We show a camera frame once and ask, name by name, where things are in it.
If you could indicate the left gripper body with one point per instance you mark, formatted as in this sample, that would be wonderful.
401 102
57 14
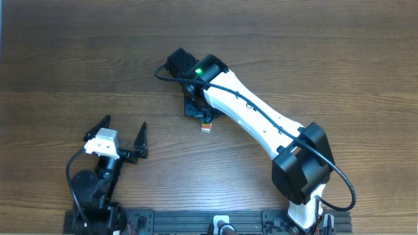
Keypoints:
129 156

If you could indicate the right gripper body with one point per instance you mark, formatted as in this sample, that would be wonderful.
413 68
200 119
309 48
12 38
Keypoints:
192 109

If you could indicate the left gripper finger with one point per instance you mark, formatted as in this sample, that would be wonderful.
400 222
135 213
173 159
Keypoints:
99 125
142 145

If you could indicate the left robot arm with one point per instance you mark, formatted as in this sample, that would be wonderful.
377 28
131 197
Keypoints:
94 189

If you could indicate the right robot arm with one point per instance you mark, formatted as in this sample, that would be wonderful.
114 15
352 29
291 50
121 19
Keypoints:
254 114

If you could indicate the orange cube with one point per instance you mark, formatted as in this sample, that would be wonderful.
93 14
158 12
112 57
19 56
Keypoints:
206 126

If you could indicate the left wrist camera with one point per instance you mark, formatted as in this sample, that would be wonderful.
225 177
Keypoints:
102 143

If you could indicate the mounting rail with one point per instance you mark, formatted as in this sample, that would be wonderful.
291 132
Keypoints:
186 222

